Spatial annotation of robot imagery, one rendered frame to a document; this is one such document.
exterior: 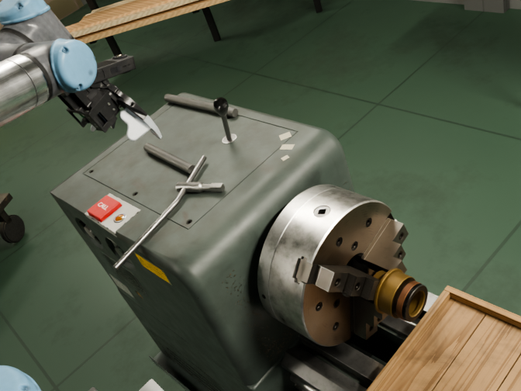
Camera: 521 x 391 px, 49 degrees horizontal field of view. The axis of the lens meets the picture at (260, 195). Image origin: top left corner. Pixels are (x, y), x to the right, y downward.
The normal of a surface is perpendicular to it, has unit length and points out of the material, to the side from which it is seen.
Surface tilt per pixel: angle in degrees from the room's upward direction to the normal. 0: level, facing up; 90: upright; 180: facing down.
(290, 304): 71
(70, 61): 90
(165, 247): 0
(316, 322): 90
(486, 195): 0
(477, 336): 0
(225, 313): 90
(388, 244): 13
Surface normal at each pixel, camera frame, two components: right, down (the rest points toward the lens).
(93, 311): -0.30, -0.73
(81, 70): 0.85, 0.08
